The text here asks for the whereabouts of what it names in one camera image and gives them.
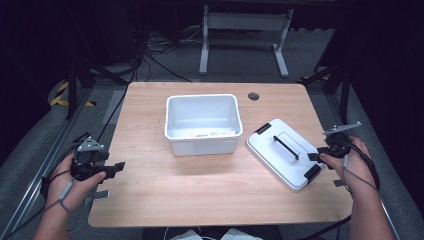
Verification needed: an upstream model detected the left hand-held gripper cable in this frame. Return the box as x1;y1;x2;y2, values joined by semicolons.
40;143;81;215

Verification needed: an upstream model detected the white plastic storage box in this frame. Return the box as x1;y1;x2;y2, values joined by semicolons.
163;93;244;157

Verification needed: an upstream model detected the white metal desk frame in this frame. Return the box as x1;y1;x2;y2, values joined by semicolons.
198;4;295;79

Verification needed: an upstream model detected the yellow black hazard tape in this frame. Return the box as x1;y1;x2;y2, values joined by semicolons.
49;80;97;108

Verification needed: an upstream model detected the person's left hand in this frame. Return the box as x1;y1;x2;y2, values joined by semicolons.
45;153;108;215

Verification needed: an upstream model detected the right hand-held gripper cable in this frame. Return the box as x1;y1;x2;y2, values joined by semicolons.
341;141;382;195

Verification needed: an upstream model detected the aluminium floor rail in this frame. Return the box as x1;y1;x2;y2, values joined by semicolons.
0;88;97;240

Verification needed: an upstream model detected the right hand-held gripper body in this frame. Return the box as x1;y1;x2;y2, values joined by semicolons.
321;121;363;160

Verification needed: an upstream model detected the white lid with black handle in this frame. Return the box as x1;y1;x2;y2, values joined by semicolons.
246;118;326;193

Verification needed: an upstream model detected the white crumpled cloth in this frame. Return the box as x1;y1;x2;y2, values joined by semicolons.
219;227;265;240
169;228;204;240

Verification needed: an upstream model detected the black floor cable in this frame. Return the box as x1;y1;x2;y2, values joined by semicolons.
298;214;354;240

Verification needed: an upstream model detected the person's right hand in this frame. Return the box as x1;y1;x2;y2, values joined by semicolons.
319;135;377;202

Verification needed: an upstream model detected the black metal stand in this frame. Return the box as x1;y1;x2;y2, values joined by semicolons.
297;61;353;125

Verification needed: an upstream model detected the bundle of black floor cables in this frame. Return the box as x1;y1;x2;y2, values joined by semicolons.
131;26;204;83

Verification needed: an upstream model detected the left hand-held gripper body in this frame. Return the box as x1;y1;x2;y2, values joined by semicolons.
70;136;110;183

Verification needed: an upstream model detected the hand-held gripper cable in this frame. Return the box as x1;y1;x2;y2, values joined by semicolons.
40;143;81;215
341;141;382;195

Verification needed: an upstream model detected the black tripod stand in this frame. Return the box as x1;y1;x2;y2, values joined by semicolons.
64;54;130;122

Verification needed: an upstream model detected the white paper label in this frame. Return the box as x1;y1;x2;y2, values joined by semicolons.
189;130;237;139

